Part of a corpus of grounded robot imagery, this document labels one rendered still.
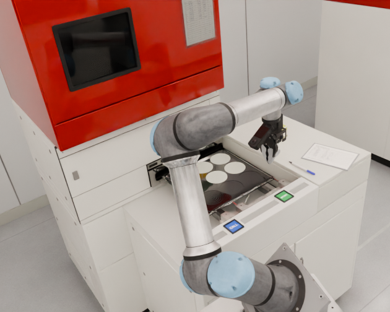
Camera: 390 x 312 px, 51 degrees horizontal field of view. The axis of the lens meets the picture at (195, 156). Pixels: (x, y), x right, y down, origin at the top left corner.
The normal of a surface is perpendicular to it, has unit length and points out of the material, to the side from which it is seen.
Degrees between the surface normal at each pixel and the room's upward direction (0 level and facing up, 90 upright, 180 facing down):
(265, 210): 0
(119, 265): 90
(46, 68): 90
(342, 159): 0
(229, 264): 40
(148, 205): 0
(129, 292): 90
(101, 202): 90
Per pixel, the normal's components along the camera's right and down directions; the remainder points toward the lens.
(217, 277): -0.64, -0.43
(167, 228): -0.10, -0.84
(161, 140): -0.74, 0.16
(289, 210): 0.58, 0.38
